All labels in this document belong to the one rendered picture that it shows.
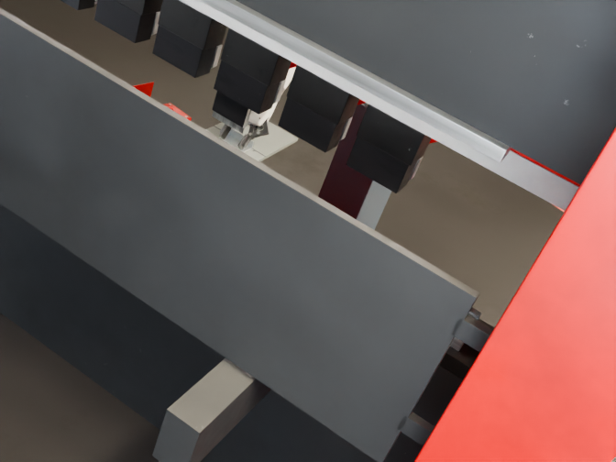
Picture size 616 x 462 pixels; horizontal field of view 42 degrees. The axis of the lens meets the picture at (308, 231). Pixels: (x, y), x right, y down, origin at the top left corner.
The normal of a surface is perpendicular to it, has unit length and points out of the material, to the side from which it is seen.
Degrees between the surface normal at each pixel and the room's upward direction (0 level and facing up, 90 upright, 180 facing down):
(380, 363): 90
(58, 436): 0
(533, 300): 90
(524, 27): 90
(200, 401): 0
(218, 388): 0
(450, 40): 90
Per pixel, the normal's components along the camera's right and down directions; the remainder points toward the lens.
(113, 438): 0.31, -0.78
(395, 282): -0.48, 0.37
